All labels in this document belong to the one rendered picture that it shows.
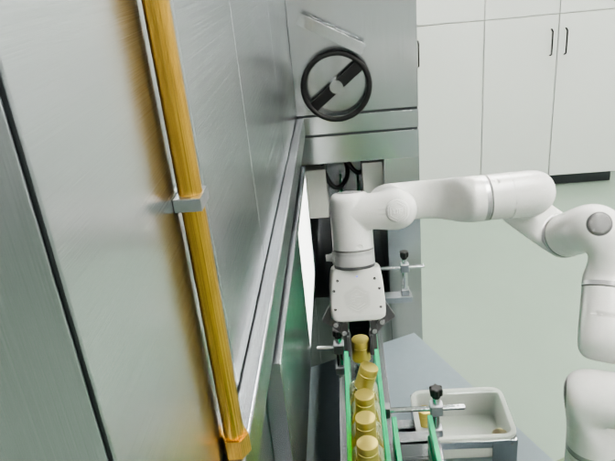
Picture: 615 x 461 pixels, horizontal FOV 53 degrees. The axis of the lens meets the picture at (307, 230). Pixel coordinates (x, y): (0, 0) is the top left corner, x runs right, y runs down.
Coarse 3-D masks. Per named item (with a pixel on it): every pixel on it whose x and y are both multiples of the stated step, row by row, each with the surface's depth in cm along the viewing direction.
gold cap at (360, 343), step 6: (354, 336) 117; (360, 336) 117; (366, 336) 116; (354, 342) 115; (360, 342) 115; (366, 342) 115; (354, 348) 115; (360, 348) 115; (366, 348) 115; (354, 354) 116; (360, 354) 115; (366, 354) 116; (354, 360) 117; (360, 360) 116; (366, 360) 116
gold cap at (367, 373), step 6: (360, 366) 111; (366, 366) 111; (372, 366) 112; (360, 372) 111; (366, 372) 110; (372, 372) 110; (360, 378) 111; (366, 378) 110; (372, 378) 111; (354, 384) 113; (360, 384) 111; (366, 384) 111; (372, 384) 112
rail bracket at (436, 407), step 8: (432, 392) 129; (440, 392) 129; (432, 400) 131; (440, 400) 132; (392, 408) 132; (400, 408) 132; (408, 408) 132; (416, 408) 132; (424, 408) 131; (432, 408) 130; (440, 408) 130; (448, 408) 131; (456, 408) 131; (464, 408) 131; (432, 416) 131; (440, 424) 134; (440, 432) 133
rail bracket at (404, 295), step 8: (400, 256) 188; (408, 256) 188; (400, 264) 189; (408, 264) 188; (416, 264) 189; (424, 264) 189; (408, 272) 189; (408, 288) 193; (392, 296) 193; (400, 296) 193; (408, 296) 192
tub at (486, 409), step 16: (416, 400) 154; (448, 400) 154; (464, 400) 154; (480, 400) 154; (496, 400) 152; (416, 416) 146; (448, 416) 155; (464, 416) 155; (480, 416) 154; (496, 416) 152; (448, 432) 150; (464, 432) 150; (480, 432) 150; (512, 432) 139
